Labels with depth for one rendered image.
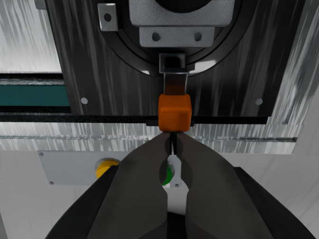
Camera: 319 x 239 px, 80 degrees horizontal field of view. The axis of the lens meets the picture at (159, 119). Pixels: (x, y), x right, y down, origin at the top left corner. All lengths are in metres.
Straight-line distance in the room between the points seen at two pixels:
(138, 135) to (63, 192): 0.31
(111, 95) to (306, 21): 0.21
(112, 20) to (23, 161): 0.40
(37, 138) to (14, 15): 0.16
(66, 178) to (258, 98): 0.29
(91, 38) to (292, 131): 0.26
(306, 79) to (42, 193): 0.55
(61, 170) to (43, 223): 0.34
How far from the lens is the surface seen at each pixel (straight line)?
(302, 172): 0.52
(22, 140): 0.33
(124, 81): 0.22
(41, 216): 0.64
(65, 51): 0.23
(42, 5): 0.24
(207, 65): 0.19
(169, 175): 0.28
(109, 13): 0.18
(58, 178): 0.35
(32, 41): 0.31
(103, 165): 0.29
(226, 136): 0.28
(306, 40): 0.26
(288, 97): 0.27
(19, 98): 0.31
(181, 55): 0.18
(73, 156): 0.31
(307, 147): 0.48
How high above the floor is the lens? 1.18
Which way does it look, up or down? 63 degrees down
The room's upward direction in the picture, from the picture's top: 176 degrees counter-clockwise
